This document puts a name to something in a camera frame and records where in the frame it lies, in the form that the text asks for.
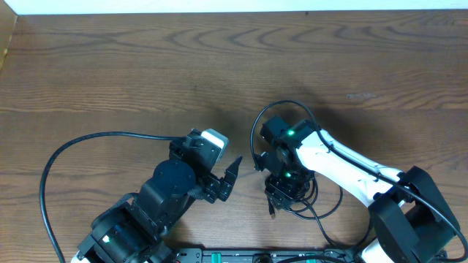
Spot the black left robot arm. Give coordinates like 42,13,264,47
72,129,242,263

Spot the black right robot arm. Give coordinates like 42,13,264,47
254,116,461,262

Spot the wooden panel at left edge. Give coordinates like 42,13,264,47
0,0,18,69

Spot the black right camera cable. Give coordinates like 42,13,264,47
249,99,468,256

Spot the black camera cable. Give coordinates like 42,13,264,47
249,99,468,256
39,131,186,263

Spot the black left camera cable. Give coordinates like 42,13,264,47
39,131,186,263

